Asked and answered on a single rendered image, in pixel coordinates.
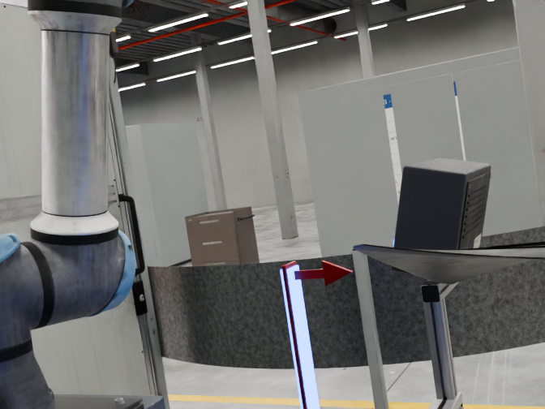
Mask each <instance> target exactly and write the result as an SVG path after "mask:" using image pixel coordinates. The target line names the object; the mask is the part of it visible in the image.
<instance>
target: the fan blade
mask: <svg viewBox="0 0 545 409"><path fill-rule="evenodd" d="M353 248H354V249H356V250H357V251H359V252H361V253H363V254H365V255H367V256H370V257H372V258H374V259H376V260H379V261H381V262H384V263H385V264H388V265H391V266H393V267H396V268H398V269H401V270H404V271H406V272H408V273H412V274H414V275H417V276H419V277H421V278H425V279H427V280H430V281H433V282H437V283H443V284H454V283H456V282H460V281H463V280H466V279H467V278H472V277H474V276H477V275H480V274H483V273H487V272H490V271H493V270H496V269H501V268H504V267H507V266H510V265H515V264H519V263H522V262H526V261H529V260H545V242H538V243H519V244H510V245H500V246H491V247H489V248H466V249H453V250H422V249H404V248H391V247H383V246H376V245H370V244H359V245H354V246H353Z"/></svg>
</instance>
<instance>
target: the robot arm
mask: <svg viewBox="0 0 545 409"><path fill-rule="evenodd" d="M133 1H134V0H28V14H29V16H30V17H31V18H32V19H33V20H34V21H35V22H36V23H37V24H38V26H39V27H40V29H41V164H42V211H41V213H40V214H39V215H38V216H37V217H36V218H35V219H33V220H32V221H31V239H30V241H27V242H22V243H21V242H20V240H19V239H18V236H17V235H16V234H14V233H8V234H3V235H0V409H56V406H55V400H54V393H53V391H52V390H51V389H50V388H49V387H48V385H47V383H46V380H45V378H44V375H43V373H42V371H41V368H40V366H39V364H38V363H37V361H36V358H35V355H34V352H33V347H32V335H31V330H34V329H39V328H42V327H46V326H49V325H55V324H58V323H62V322H65V321H71V320H74V319H78V318H81V317H90V316H96V315H98V314H100V313H102V312H104V311H107V310H110V309H113V308H116V307H117V306H118V305H119V304H120V303H121V302H122V301H124V300H125V299H126V297H127V296H128V295H129V293H130V291H131V288H132V286H133V282H134V279H135V253H134V252H133V251H131V242H130V240H129V239H128V238H127V236H126V235H125V234H124V233H123V232H121V231H120V230H118V221H117V220H116V219H115V218H114V217H113V216H112V215H111V214H110V213H109V212H108V147H109V143H108V141H109V35H110V33H111V31H112V30H113V29H114V28H115V27H116V26H117V25H118V24H119V23H121V22H122V9H123V8H125V7H127V6H129V5H131V4H132V3H133Z"/></svg>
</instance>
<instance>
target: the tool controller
mask: <svg viewBox="0 0 545 409"><path fill-rule="evenodd" d="M490 179H491V165H490V164H487V163H480V162H472V161H460V160H453V159H447V158H436V159H432V160H429V161H422V162H419V163H414V164H411V165H408V166H404V167H403V171H402V177H401V190H400V197H399V205H398V211H397V224H396V231H395V239H394V245H393V247H394V248H404V249H422V250H453V249H466V248H481V247H482V245H481V242H482V236H483V225H484V219H485V213H486V207H487V197H488V191H489V184H490Z"/></svg>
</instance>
